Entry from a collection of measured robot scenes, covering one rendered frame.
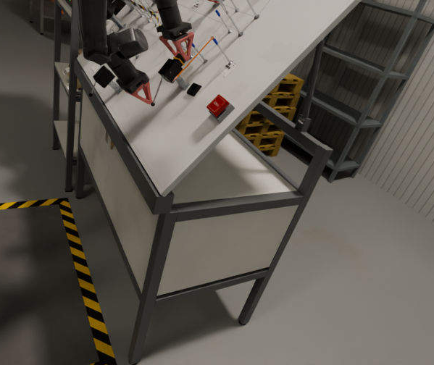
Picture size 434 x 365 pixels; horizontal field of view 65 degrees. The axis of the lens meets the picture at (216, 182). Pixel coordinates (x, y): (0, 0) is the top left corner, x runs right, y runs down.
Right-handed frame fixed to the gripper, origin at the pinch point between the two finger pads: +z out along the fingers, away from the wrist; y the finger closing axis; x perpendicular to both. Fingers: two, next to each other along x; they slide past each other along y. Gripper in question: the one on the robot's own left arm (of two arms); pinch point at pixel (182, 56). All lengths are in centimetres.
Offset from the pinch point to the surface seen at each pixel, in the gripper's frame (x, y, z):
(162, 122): 14.8, -3.0, 14.6
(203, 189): 14.5, -15.2, 37.0
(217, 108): 7.4, -24.4, 7.1
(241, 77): -5.6, -20.3, 4.9
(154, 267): 41, -19, 49
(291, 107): -159, 111, 137
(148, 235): 37, -13, 42
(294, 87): -163, 110, 118
